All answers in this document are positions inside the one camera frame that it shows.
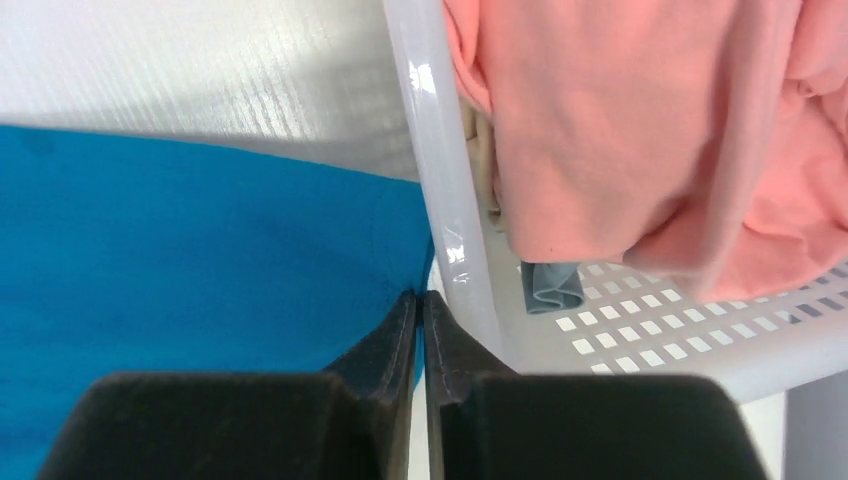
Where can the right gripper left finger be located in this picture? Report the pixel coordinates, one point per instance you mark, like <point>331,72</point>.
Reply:
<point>350,420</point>

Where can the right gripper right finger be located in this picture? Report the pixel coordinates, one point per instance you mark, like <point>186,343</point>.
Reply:
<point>486,421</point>

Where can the blue t shirt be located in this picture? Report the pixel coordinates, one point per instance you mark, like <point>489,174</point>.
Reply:
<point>122,253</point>

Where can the grey cloth in basket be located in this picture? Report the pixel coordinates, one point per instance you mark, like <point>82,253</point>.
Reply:
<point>551,287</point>

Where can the white plastic basket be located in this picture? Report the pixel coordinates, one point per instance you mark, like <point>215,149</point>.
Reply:
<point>782,358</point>

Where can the pink t shirt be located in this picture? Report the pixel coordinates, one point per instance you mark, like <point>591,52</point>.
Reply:
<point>701,141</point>

